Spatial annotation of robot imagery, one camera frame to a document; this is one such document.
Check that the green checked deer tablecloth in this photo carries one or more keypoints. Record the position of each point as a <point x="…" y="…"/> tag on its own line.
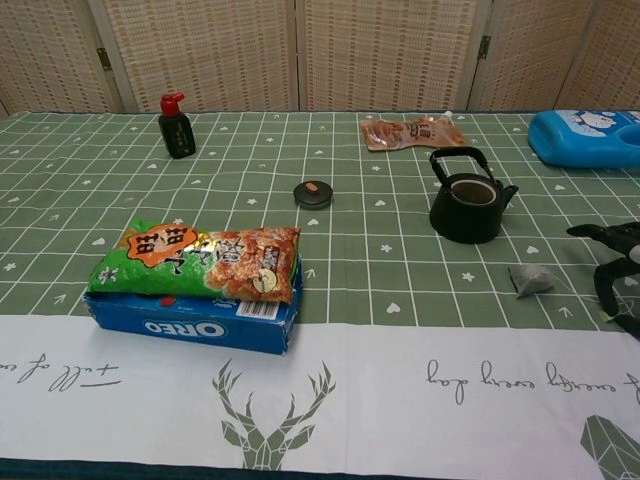
<point x="350" y="400"/>

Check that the black teapot lid wooden knob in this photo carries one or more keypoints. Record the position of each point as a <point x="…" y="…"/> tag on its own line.
<point x="313" y="195"/>

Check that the green orange snack bag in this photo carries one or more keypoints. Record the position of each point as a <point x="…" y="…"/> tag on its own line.
<point x="195" y="262"/>

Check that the black cast iron teapot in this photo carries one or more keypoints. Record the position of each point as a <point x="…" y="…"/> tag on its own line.
<point x="465" y="215"/>

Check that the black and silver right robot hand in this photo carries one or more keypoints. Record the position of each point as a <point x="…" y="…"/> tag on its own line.
<point x="622" y="240"/>

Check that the grey pyramid tea bag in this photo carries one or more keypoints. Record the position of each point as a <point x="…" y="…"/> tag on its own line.
<point x="531" y="280"/>

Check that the blue Oreo cookie box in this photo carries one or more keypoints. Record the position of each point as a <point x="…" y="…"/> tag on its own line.
<point x="210" y="327"/>

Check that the blue detergent jug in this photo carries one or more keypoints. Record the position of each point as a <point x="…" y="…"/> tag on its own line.
<point x="580" y="140"/>

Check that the woven beige folding screen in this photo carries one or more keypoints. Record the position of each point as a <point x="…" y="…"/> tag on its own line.
<point x="225" y="55"/>

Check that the black bottle red cap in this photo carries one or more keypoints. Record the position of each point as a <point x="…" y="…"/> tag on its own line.
<point x="176" y="132"/>

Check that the brown snack pouch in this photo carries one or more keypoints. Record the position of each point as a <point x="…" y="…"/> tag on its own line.
<point x="400" y="134"/>

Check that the brass screen hinge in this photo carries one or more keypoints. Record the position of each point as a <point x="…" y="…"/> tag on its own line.
<point x="484" y="46"/>
<point x="103" y="58"/>

